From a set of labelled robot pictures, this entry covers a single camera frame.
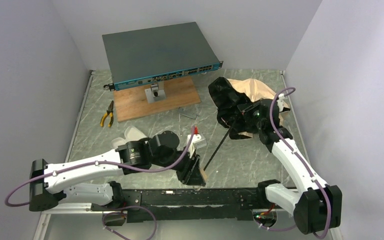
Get beige umbrella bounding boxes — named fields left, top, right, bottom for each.
left=205, top=77, right=294, bottom=168

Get beige umbrella case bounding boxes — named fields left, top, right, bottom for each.
left=110, top=125, right=148, bottom=149

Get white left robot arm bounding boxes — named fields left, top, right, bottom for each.
left=28, top=131, right=207, bottom=212

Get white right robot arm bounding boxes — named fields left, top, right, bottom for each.
left=237, top=99, right=343, bottom=235

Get wooden base board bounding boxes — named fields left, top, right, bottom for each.
left=113, top=77, right=201, bottom=123

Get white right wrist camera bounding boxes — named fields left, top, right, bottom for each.
left=276, top=93, right=288, bottom=113

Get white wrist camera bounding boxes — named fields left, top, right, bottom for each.
left=186, top=125, right=207, bottom=157
left=276, top=93, right=288, bottom=113

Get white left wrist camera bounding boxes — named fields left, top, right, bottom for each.
left=186, top=125, right=207, bottom=157

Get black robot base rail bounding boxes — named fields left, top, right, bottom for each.
left=90, top=187, right=288, bottom=223

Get grey plastic bracket piece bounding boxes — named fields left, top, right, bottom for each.
left=178, top=107, right=198, bottom=120

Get grey metal stand bracket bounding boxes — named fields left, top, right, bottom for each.
left=145, top=82, right=167, bottom=104

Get yellow handled pliers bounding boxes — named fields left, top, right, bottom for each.
left=100, top=100, right=114, bottom=128

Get grey network switch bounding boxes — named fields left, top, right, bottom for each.
left=102, top=22, right=223, bottom=91

